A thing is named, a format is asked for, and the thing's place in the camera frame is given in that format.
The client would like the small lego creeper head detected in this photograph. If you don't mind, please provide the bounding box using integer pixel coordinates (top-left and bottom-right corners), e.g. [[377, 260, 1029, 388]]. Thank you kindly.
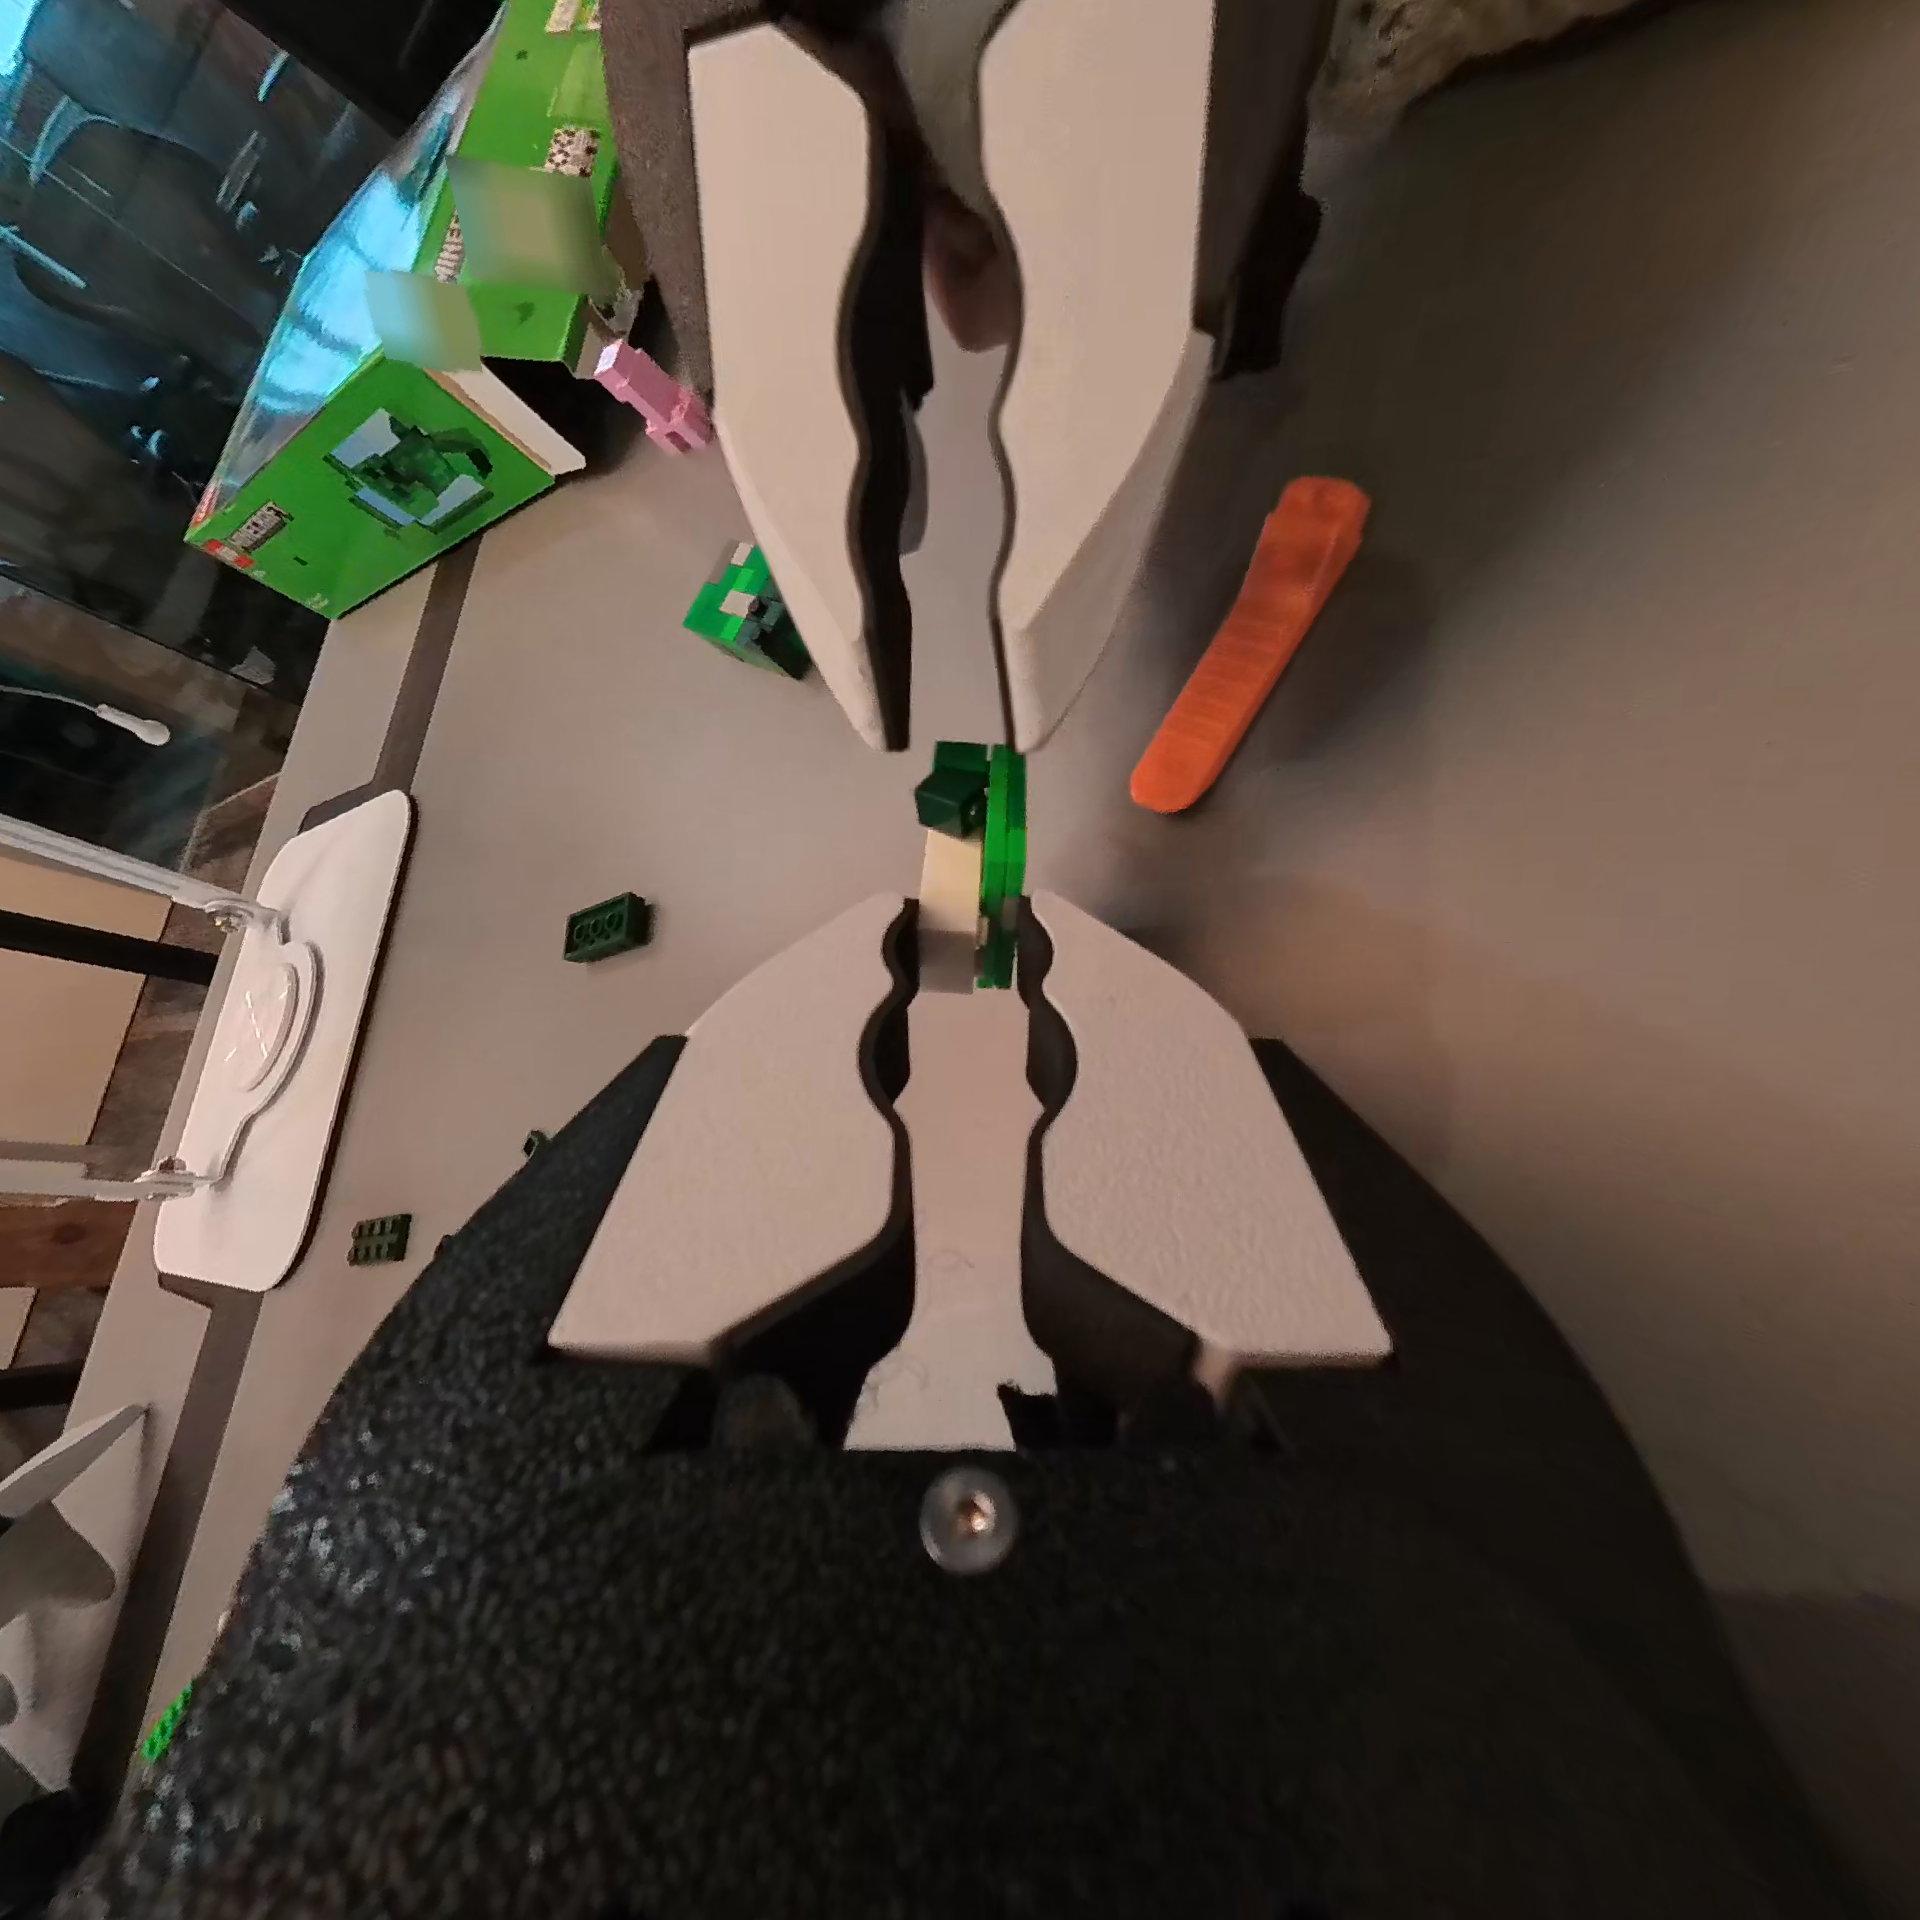
[[683, 542, 811, 681]]

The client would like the person's right hand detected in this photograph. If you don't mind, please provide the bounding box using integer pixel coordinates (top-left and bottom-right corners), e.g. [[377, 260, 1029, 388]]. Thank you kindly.
[[926, 199, 1029, 353]]

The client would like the pink lego pig figure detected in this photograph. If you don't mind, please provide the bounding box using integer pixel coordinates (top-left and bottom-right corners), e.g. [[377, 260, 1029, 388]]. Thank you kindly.
[[594, 339, 715, 455]]

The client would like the green and white lego assembly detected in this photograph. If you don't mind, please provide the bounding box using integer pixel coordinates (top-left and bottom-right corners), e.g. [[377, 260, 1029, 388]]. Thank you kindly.
[[911, 744, 1037, 999]]

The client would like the green lego set box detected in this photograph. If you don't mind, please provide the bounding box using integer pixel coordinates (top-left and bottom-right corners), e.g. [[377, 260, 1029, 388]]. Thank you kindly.
[[183, 0, 647, 621]]

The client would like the orange brick separator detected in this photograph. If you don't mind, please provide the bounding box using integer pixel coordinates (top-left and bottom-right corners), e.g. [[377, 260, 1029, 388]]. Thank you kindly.
[[1128, 477, 1371, 815]]

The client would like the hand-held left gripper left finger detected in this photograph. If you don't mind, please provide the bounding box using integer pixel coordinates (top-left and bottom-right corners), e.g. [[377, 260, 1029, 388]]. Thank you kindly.
[[546, 894, 916, 1370]]

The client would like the white book stand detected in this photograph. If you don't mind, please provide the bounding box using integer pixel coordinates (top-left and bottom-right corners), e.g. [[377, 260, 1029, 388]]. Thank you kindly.
[[0, 790, 417, 1294]]

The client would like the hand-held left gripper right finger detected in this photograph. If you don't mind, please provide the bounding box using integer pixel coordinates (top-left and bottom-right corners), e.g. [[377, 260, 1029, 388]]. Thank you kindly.
[[1018, 894, 1392, 1370]]

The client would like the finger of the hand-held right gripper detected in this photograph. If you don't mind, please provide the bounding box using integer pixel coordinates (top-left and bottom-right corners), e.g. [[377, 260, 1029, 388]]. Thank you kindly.
[[980, 0, 1218, 752], [687, 0, 942, 754]]

